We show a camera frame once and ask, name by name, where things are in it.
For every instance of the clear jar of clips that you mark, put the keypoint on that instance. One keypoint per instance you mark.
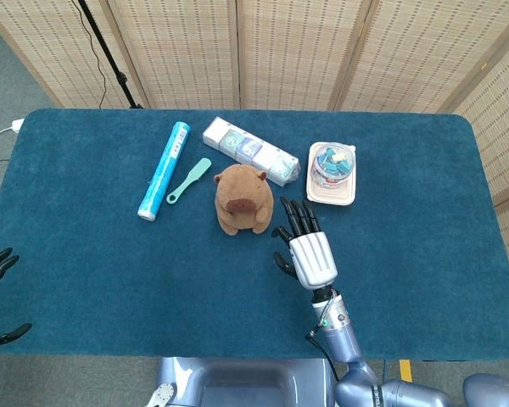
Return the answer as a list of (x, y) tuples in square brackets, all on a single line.
[(331, 164)]

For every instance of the blue robot torso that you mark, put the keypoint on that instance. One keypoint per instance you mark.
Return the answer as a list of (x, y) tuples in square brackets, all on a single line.
[(246, 383)]

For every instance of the dark blue table mat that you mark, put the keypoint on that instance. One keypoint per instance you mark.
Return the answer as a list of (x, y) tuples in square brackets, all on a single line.
[(246, 271)]

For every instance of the wrapped tissue pack bundle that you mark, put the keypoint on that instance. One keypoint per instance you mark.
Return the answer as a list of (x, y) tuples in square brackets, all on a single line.
[(250, 150)]

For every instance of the plastic container with clips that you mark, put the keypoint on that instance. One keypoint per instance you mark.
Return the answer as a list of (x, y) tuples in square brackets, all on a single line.
[(330, 193)]

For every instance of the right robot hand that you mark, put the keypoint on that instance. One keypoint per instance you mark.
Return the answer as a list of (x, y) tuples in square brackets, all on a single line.
[(311, 258)]

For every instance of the blue plastic bag roll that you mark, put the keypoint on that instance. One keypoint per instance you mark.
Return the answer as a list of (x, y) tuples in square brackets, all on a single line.
[(165, 171)]

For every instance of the white power adapter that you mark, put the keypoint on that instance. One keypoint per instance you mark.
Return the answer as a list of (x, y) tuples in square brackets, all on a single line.
[(16, 125)]

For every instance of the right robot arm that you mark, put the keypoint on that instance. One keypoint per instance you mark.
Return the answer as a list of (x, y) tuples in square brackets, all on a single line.
[(365, 364)]

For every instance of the black tripod stand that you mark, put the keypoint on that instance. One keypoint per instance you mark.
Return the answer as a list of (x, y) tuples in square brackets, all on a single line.
[(110, 55)]

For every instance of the brown capybara plush toy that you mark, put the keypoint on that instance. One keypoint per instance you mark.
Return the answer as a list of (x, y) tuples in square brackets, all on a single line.
[(245, 199)]

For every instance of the mint green plastic spatula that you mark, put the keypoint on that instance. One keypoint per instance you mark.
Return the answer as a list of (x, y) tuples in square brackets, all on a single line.
[(189, 181)]

